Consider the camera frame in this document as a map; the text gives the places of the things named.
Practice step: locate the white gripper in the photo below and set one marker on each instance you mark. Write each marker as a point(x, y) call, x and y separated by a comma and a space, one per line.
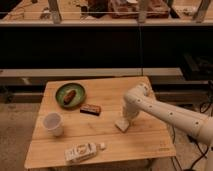
point(129, 115)

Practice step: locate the brown chocolate bar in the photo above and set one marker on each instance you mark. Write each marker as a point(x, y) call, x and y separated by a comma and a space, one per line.
point(90, 109)

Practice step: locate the white plastic cup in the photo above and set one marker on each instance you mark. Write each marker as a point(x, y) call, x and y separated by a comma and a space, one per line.
point(52, 123)

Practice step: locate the wooden table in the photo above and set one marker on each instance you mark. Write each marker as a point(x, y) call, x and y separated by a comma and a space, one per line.
point(148, 137)

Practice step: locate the brown pastry on plate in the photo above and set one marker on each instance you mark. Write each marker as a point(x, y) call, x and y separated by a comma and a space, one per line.
point(69, 97)

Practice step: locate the green plate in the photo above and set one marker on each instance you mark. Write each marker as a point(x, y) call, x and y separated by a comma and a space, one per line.
point(66, 88)

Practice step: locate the white sponge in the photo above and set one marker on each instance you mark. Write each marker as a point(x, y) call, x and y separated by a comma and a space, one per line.
point(122, 124)

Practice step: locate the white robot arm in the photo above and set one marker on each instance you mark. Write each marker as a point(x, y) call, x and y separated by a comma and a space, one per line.
point(197, 125)

